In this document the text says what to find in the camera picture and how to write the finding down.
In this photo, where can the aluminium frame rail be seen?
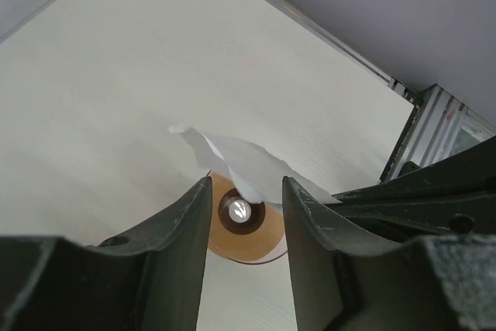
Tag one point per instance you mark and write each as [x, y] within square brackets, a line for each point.
[439, 126]

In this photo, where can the pink glass dripper cone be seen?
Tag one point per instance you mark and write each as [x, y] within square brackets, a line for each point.
[257, 248]

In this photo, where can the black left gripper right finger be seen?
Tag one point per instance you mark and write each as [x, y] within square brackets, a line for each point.
[344, 277]

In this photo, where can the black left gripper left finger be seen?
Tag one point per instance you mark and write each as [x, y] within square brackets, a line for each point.
[146, 278]

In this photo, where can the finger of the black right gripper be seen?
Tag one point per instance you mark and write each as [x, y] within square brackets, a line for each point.
[455, 195]

